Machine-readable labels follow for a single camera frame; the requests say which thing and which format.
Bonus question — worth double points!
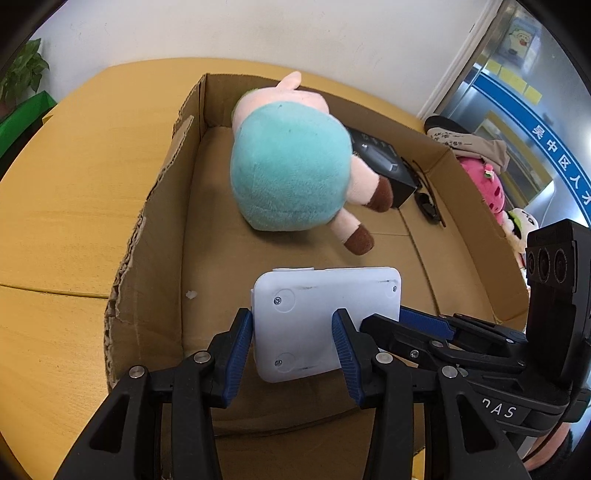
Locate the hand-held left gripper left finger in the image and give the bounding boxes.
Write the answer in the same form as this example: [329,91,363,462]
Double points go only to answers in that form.
[55,307,254,480]

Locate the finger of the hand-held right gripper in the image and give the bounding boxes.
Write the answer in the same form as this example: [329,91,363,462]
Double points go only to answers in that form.
[398,305,528,347]
[359,314,527,377]

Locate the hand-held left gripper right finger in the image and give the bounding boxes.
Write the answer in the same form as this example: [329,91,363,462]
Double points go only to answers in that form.
[331,308,532,480]

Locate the white plastic box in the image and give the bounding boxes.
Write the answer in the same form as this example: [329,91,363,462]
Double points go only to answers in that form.
[250,266,402,384]

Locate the large cardboard box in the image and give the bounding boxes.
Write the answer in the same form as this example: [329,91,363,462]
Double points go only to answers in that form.
[104,73,529,455]

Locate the pink pig plush toy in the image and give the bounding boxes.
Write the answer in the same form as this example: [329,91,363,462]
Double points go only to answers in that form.
[230,71,394,256]

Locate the person's right forearm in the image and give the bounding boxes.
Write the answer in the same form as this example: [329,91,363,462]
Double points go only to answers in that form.
[526,422,585,474]

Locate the white plush toy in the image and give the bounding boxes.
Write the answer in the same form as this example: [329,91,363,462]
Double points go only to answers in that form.
[501,208,541,278]

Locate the black sunglasses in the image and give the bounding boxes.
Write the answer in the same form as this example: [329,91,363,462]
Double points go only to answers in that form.
[402,157,448,228]

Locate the black rectangular box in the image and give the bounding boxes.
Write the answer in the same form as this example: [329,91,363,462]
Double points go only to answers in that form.
[344,126,419,208]

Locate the beige cloth bag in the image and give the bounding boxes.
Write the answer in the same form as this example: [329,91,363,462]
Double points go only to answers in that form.
[424,115,511,174]

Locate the glass door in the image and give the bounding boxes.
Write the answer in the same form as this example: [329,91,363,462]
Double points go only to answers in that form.
[418,0,591,241]

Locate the cartoon door sticker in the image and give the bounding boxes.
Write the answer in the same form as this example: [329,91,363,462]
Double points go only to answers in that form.
[501,11,543,65]

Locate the green cloth table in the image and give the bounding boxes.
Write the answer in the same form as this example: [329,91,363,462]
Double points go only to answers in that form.
[0,91,57,160]

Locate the large potted plant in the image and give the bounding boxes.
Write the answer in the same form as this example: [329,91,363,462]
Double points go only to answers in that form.
[0,39,49,107]

